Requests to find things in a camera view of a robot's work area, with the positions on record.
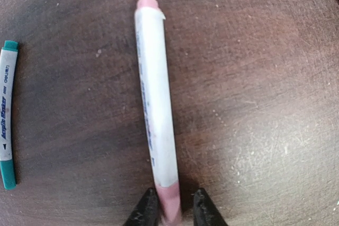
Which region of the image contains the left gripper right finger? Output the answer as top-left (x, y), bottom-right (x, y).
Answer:
top-left (193, 188), bottom-right (228, 226)

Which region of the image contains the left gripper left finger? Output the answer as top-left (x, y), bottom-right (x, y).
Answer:
top-left (123, 188), bottom-right (160, 226)

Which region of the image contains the pink capped white marker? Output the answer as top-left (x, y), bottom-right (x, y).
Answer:
top-left (134, 0), bottom-right (181, 225)

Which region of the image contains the teal capped white marker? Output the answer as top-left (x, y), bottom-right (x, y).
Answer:
top-left (1, 40), bottom-right (19, 190)

